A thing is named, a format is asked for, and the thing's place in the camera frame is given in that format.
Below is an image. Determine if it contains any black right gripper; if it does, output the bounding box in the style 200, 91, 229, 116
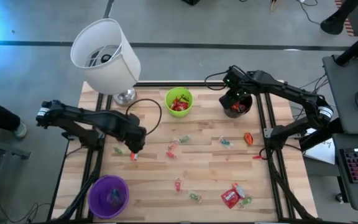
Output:
218, 65, 254, 110

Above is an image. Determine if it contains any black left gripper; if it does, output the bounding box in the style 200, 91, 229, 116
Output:
116, 113, 147, 153

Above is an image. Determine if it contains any pink candy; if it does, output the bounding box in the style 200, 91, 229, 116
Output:
167, 139, 180, 152

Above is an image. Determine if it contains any purple plastic bucket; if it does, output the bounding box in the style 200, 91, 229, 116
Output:
88, 174, 130, 220

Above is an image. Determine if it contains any black plastic bucket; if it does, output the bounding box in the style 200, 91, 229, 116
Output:
224, 88, 254, 119

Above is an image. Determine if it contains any green plastic bucket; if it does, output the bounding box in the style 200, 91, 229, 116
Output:
164, 86, 195, 118

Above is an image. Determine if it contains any white shade silver table lamp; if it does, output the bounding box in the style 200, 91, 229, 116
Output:
70, 17, 142, 106

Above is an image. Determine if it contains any black stand pole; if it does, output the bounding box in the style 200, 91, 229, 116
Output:
299, 119, 343, 152
335, 23, 358, 67

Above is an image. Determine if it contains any white paper sheet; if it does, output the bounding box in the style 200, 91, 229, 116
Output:
303, 138, 336, 166

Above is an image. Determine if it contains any person's leg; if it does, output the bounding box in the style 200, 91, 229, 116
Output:
320, 0, 358, 35

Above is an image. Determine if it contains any red white striped mat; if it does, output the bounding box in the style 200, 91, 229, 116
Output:
335, 0, 357, 37

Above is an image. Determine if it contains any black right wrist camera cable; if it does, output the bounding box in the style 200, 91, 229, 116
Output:
204, 70, 229, 91

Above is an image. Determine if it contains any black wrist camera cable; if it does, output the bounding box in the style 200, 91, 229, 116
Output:
204, 70, 229, 91
125, 98, 163, 135

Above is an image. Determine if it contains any black left wrist camera cable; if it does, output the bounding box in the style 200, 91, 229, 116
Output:
125, 98, 163, 135

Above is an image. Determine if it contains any grey metal bracket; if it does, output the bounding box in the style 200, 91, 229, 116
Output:
263, 126, 276, 139

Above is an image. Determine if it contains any black aluminium table frame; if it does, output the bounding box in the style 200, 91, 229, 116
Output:
47, 81, 316, 222

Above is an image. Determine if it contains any bundle of floor cables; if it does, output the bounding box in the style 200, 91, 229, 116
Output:
284, 73, 331, 125

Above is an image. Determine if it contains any black floor cable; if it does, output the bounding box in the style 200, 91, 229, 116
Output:
0, 186, 52, 224

